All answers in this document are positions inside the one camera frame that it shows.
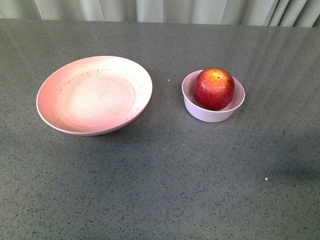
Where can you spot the pink plate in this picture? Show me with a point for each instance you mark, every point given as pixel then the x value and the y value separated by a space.
pixel 94 96

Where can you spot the red apple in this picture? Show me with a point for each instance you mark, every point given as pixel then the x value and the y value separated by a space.
pixel 214 89

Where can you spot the white curtain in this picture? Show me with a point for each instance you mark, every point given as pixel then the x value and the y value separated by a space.
pixel 283 13

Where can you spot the pale pink bowl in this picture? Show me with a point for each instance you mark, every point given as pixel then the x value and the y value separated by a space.
pixel 208 115

